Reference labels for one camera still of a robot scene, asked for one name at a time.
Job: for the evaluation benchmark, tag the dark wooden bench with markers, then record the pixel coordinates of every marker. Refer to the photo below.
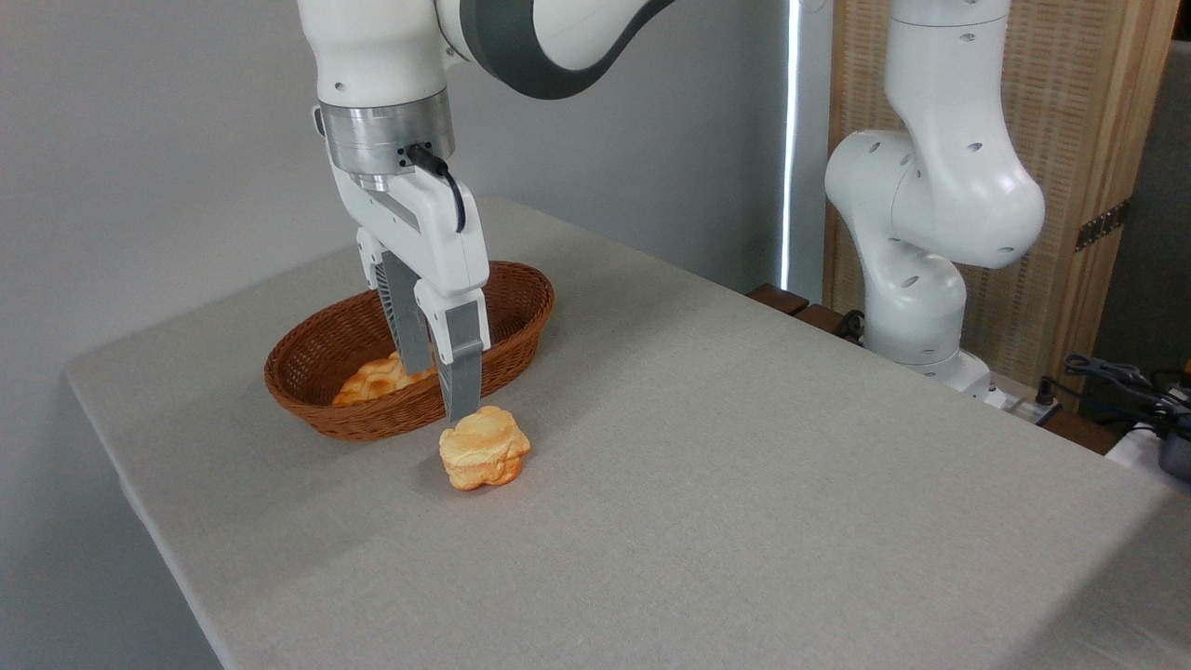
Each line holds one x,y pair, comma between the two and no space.
791,302

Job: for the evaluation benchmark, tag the round golden bread roll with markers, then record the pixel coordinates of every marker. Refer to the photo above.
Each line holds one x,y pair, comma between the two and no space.
484,451

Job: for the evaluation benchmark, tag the brown woven wicker basket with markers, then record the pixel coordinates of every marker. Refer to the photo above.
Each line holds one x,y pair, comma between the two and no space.
316,372

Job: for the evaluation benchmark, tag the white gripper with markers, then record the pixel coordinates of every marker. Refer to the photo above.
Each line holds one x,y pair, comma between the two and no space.
437,242

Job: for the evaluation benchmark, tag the flat orange glazed bread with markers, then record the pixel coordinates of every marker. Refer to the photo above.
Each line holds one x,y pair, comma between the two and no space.
377,380

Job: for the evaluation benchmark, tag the rattan and wood folding screen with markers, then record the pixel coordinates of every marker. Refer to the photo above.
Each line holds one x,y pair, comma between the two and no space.
1070,102

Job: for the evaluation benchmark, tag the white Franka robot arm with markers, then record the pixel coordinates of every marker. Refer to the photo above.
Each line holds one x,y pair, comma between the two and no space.
940,186

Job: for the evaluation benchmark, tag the metal screen hinge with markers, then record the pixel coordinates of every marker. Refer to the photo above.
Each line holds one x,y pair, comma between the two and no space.
1103,225

